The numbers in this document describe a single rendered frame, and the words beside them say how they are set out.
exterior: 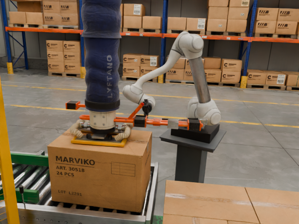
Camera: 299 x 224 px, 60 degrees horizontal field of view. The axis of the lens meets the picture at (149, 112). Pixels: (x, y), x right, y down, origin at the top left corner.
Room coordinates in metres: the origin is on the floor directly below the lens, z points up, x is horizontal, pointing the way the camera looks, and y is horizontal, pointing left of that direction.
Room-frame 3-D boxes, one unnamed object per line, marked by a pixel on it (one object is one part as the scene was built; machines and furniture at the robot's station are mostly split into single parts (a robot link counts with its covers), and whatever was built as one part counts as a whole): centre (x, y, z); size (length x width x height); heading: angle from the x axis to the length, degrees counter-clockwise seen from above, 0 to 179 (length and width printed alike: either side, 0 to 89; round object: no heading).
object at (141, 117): (1.61, 0.06, 1.08); 0.10 x 0.08 x 0.06; 176
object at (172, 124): (1.59, -0.16, 1.07); 0.07 x 0.07 x 0.04; 86
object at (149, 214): (1.59, -0.05, 0.58); 0.70 x 0.03 x 0.06; 175
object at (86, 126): (1.62, 0.31, 1.02); 0.34 x 0.25 x 0.06; 86
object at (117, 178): (1.61, 0.30, 0.75); 0.60 x 0.40 x 0.40; 82
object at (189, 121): (1.57, -0.29, 1.08); 0.08 x 0.07 x 0.05; 86
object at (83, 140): (1.53, 0.31, 0.98); 0.34 x 0.10 x 0.05; 86
